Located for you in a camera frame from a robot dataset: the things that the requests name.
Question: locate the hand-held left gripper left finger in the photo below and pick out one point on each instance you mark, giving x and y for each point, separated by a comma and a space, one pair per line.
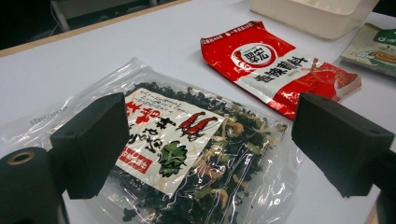
90, 146

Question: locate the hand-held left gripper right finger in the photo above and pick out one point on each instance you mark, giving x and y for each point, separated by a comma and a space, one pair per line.
339, 146

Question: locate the beige and green food packet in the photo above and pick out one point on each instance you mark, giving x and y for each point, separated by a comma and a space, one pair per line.
370, 53

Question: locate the red and white seasoning packet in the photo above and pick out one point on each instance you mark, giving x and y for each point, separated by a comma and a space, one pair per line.
264, 77

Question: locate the clear bag of dried seaweed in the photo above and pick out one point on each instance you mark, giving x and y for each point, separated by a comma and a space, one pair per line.
224, 161

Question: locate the cream plastic basket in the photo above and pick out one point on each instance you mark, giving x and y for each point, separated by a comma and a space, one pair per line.
311, 18

